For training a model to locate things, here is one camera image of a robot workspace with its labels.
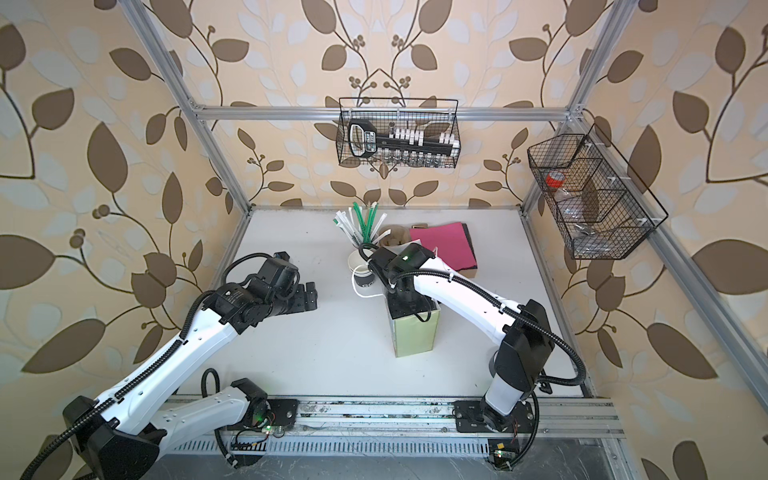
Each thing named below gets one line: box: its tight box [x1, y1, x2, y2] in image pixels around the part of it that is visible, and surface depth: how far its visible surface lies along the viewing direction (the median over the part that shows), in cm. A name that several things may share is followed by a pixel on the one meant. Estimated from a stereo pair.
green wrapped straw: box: [353, 201, 379, 244], surface depth 98 cm
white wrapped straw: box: [332, 206, 364, 248], surface depth 96 cm
